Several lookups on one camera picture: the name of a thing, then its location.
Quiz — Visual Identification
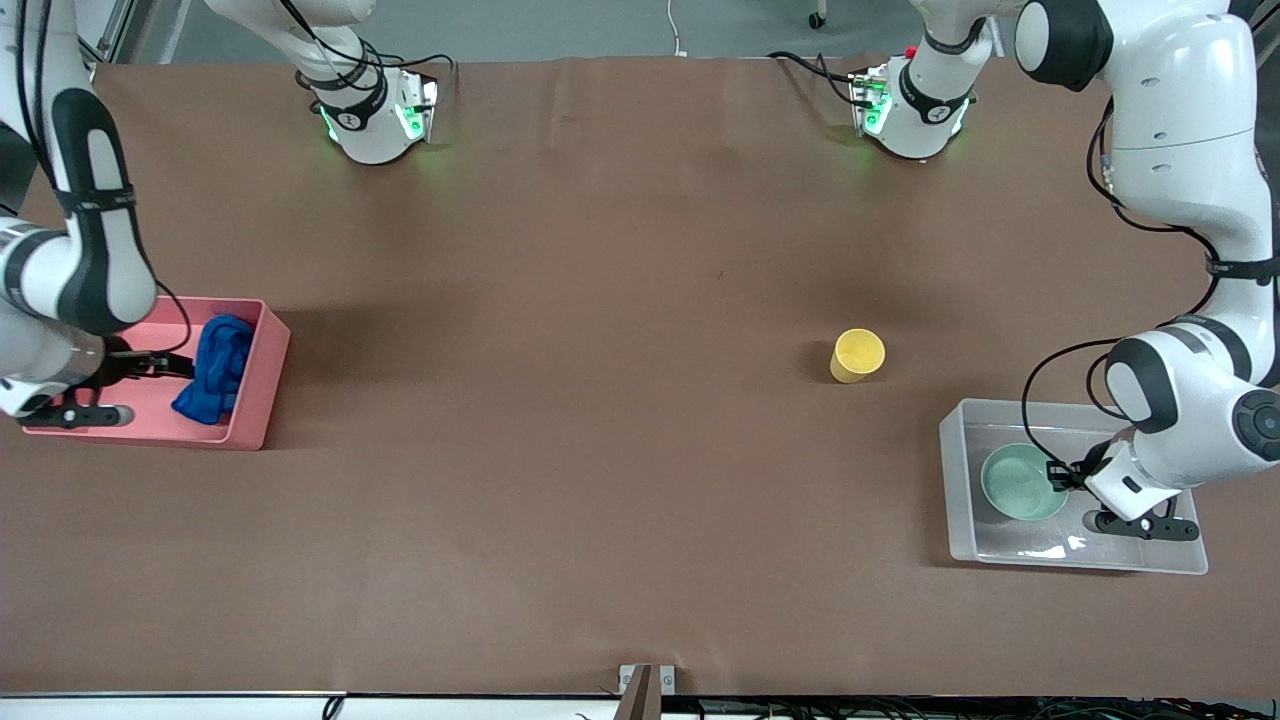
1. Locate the yellow cup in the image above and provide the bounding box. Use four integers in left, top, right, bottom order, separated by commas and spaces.
830, 328, 887, 384

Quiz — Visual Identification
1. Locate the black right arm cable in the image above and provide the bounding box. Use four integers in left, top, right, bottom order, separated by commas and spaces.
10, 0, 193, 356

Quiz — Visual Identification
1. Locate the blue cloth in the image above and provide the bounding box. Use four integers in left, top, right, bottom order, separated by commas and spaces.
172, 314, 256, 426

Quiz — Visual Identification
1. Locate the clear plastic bin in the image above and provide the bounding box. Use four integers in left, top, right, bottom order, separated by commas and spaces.
938, 399, 1209, 576

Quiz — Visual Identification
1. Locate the brown table cover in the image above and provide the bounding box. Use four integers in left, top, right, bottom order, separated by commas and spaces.
0, 55, 1280, 698

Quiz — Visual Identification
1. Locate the pale green bowl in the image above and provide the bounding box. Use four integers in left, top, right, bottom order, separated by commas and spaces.
980, 443, 1071, 522

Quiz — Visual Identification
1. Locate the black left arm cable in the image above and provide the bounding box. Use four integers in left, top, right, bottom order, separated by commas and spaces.
1020, 95, 1221, 481

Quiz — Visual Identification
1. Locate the white table edge rail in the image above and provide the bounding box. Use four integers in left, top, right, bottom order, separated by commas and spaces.
0, 690, 621, 720

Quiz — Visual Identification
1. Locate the black right base cable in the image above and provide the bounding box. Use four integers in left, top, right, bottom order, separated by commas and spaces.
285, 0, 456, 101

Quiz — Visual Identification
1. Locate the metal table edge bracket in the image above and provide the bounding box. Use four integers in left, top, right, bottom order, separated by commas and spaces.
618, 664, 677, 720

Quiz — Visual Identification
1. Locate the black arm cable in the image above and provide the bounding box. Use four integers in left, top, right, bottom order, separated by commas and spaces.
1020, 95, 1221, 481
10, 0, 193, 356

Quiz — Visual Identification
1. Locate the black left base cable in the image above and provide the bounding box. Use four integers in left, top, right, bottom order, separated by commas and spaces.
767, 50, 871, 106

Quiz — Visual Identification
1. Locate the aluminium frame post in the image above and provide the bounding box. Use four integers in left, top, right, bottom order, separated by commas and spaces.
75, 0, 191, 66

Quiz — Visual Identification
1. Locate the black base cable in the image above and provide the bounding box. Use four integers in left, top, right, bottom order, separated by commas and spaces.
285, 0, 456, 101
767, 50, 871, 106

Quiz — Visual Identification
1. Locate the pink plastic bin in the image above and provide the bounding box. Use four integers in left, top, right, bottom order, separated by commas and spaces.
22, 296, 292, 451

